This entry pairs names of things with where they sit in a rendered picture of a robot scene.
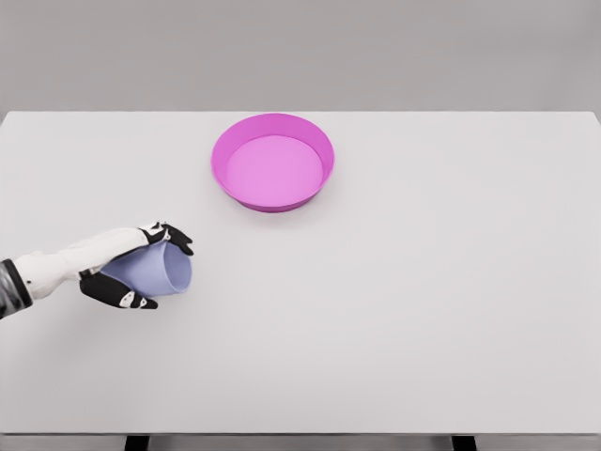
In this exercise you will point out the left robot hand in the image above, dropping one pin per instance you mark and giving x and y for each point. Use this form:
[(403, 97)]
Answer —
[(110, 244)]

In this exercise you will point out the lavender cup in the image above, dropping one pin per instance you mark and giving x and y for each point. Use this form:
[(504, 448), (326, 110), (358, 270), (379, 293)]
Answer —
[(157, 270)]

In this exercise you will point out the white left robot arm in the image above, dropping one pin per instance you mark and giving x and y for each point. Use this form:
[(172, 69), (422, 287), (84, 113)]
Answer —
[(40, 275)]

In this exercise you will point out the pink round plate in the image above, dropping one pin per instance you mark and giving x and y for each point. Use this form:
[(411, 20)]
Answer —
[(274, 169)]

